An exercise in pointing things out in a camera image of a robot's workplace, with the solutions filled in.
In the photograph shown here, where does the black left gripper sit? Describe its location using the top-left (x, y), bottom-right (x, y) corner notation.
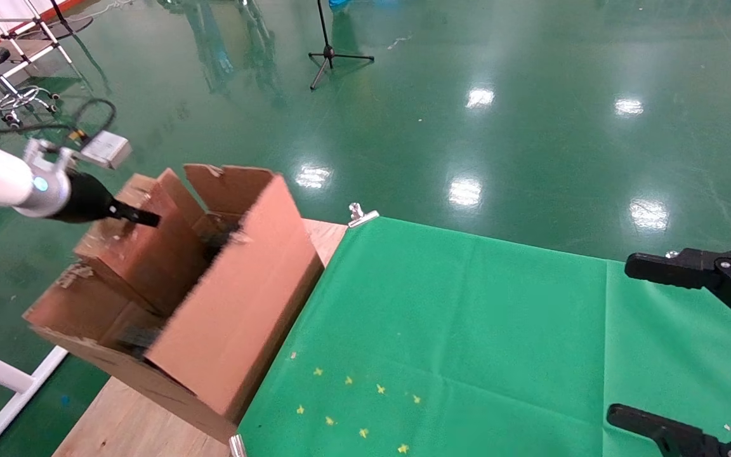
top-left (55, 171), bottom-right (162, 228)

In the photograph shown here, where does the black tripod stand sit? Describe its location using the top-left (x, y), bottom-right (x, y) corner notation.
top-left (308, 0), bottom-right (376, 91)

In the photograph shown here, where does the black foam padding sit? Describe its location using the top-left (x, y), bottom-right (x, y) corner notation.
top-left (115, 317), bottom-right (166, 357)

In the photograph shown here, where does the green table cloth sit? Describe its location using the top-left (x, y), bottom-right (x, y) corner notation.
top-left (237, 216), bottom-right (731, 457)

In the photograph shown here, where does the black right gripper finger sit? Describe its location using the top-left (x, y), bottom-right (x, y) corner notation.
top-left (624, 245), bottom-right (731, 340)
top-left (606, 404), bottom-right (731, 457)

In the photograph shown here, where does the white tube rack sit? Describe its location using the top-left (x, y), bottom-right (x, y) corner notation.
top-left (0, 0), bottom-right (76, 128)

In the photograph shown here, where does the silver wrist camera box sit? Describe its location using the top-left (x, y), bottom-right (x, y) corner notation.
top-left (23, 130), bottom-right (133, 171)

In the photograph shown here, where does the large open cardboard carton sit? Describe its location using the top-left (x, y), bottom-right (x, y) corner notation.
top-left (23, 164), bottom-right (325, 444)

